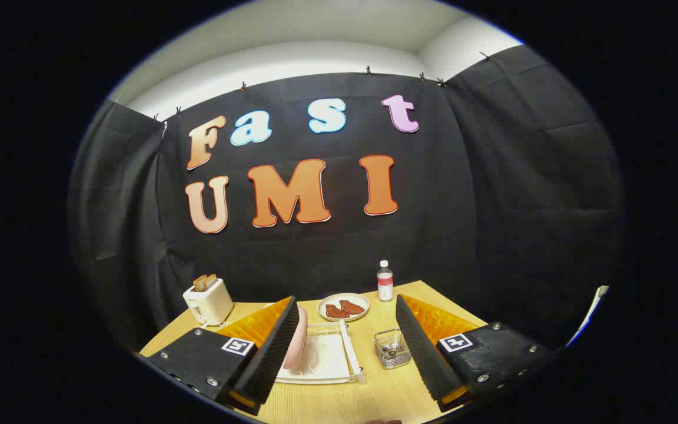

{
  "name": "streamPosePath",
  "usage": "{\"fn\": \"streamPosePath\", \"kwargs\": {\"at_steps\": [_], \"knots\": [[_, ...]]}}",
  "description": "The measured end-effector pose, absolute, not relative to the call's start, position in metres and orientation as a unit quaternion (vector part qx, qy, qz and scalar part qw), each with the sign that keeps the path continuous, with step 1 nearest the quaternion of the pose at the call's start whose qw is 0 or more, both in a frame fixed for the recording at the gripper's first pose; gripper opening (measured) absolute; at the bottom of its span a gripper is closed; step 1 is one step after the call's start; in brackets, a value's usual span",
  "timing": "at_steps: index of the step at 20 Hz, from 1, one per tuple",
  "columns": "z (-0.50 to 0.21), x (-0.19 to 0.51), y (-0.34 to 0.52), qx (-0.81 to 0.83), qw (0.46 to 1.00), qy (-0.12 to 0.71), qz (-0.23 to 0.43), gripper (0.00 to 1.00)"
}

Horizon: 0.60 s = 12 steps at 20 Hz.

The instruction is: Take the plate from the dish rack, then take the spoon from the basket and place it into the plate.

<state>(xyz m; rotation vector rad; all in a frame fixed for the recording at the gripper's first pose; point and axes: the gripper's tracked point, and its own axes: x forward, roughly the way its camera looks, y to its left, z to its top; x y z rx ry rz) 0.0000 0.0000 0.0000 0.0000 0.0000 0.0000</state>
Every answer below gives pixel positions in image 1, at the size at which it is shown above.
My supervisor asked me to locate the white toaster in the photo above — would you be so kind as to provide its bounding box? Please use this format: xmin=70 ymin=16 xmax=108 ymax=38
xmin=182 ymin=278 xmax=234 ymax=326

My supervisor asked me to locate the clear bottle with red label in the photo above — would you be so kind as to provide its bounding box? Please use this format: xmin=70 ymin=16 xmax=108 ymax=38
xmin=377 ymin=260 xmax=394 ymax=302

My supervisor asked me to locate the white dish rack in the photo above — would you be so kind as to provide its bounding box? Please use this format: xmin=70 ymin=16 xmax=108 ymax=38
xmin=274 ymin=320 xmax=367 ymax=385

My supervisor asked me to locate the metal wire basket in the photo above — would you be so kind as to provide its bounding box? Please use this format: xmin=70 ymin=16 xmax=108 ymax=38
xmin=374 ymin=329 xmax=412 ymax=370

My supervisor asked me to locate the white board edge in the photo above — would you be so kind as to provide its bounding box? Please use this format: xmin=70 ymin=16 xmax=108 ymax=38
xmin=566 ymin=286 xmax=609 ymax=348

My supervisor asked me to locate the black backdrop cloth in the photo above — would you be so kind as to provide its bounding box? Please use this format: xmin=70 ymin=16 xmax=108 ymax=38
xmin=68 ymin=44 xmax=625 ymax=354

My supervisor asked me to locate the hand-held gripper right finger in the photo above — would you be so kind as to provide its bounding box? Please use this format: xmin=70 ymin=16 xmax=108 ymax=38
xmin=396 ymin=294 xmax=557 ymax=413

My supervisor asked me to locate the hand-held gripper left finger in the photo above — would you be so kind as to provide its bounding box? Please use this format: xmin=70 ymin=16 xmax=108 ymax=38
xmin=139 ymin=296 xmax=300 ymax=416

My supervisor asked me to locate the beige plate with meat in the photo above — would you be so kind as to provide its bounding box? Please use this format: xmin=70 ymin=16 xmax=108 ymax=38
xmin=317 ymin=293 xmax=370 ymax=322

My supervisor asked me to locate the pink plate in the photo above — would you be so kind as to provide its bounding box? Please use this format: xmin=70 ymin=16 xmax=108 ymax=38
xmin=283 ymin=306 xmax=308 ymax=370

